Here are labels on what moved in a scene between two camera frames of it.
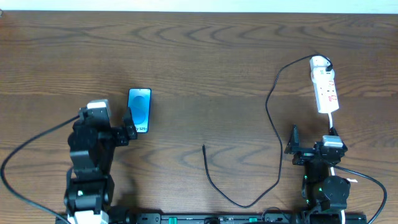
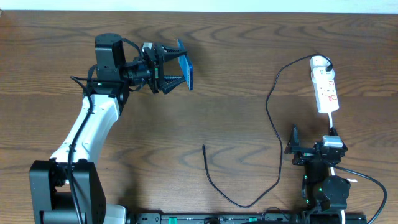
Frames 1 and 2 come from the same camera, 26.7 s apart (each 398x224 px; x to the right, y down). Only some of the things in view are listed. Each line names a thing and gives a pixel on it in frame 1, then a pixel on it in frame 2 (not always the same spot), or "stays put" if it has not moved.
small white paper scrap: (352, 180) stays put
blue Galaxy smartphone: (139, 101) -> (186, 65)
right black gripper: (306, 150) stays put
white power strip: (325, 84) stays put
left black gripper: (112, 135) -> (157, 69)
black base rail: (268, 218) stays put
